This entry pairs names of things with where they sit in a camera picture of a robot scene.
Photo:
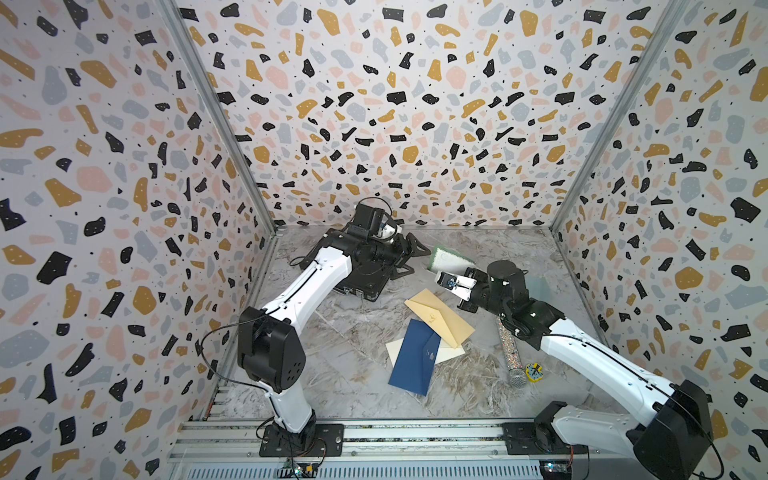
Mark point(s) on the yellow kraft envelope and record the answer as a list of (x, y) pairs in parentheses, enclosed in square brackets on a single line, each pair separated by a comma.
[(451, 327)]

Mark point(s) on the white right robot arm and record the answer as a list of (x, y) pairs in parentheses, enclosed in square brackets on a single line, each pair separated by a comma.
[(666, 427)]

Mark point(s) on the aluminium corner post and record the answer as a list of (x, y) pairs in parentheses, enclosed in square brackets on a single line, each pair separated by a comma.
[(172, 18), (668, 20)]

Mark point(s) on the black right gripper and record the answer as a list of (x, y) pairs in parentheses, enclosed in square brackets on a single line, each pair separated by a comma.
[(487, 281)]

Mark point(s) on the aluminium left corner post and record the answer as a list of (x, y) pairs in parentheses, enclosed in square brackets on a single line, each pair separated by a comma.
[(172, 18)]

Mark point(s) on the black hard case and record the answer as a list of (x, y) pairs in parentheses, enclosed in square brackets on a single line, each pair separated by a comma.
[(366, 280)]

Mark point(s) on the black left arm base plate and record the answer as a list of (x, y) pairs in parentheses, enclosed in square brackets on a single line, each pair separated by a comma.
[(316, 440)]

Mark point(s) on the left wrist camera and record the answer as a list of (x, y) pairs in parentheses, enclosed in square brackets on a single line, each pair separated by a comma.
[(389, 229)]

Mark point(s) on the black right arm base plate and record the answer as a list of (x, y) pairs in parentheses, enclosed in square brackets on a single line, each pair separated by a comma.
[(529, 438)]

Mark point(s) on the glitter filled clear tube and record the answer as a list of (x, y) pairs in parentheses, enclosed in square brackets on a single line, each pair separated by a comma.
[(515, 367)]

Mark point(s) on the aluminium right corner post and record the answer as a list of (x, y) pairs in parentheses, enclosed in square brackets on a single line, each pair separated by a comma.
[(668, 20)]

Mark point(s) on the cream envelope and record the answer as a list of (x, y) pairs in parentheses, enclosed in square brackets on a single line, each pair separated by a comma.
[(445, 352)]

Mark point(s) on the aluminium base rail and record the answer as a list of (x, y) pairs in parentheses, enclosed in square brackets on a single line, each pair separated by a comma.
[(391, 449)]

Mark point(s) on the yellow round tape measure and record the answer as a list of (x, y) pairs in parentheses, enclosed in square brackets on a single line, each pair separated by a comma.
[(534, 372)]

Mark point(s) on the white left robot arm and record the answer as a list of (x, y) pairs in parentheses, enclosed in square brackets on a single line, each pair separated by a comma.
[(269, 349)]

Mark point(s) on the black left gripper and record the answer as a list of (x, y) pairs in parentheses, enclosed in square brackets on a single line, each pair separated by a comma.
[(400, 254)]

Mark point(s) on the white letter paper green border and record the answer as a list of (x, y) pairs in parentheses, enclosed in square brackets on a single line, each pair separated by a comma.
[(443, 259)]

